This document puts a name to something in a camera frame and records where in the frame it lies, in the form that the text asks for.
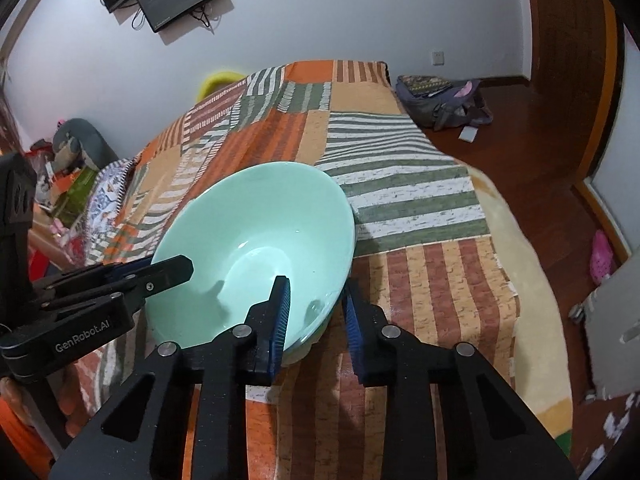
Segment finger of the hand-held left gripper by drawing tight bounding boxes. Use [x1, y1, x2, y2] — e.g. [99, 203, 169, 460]
[32, 258, 153, 293]
[42, 255, 194, 311]

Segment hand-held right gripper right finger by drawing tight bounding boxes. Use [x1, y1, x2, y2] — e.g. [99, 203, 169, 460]
[341, 280, 576, 480]

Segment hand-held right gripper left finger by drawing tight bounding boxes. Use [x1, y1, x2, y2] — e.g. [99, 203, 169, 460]
[47, 276, 291, 480]

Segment green bowl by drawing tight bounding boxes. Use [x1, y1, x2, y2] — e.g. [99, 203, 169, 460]
[145, 161, 358, 366]

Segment printed patchwork blanket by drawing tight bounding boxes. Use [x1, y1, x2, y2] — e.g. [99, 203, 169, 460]
[82, 158, 138, 266]

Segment green box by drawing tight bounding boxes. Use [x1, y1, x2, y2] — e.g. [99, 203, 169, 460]
[52, 167, 101, 218]

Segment grey stuffed toy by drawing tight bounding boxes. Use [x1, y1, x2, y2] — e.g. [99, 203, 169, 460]
[52, 118, 118, 173]

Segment cream fleece blanket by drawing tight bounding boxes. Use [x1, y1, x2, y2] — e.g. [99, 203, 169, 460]
[465, 165, 573, 456]

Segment yellow plastic basin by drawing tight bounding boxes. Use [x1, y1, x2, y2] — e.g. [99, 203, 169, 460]
[197, 71, 247, 103]

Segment grey backpack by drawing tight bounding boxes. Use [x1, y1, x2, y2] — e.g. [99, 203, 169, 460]
[396, 75, 493, 131]

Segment pink slipper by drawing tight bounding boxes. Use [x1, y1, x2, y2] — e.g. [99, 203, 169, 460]
[590, 230, 616, 286]

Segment small white cabinet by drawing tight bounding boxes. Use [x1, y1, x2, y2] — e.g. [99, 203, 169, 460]
[582, 260, 640, 403]

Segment white door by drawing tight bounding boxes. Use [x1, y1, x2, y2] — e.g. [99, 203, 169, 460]
[592, 60, 640, 261]

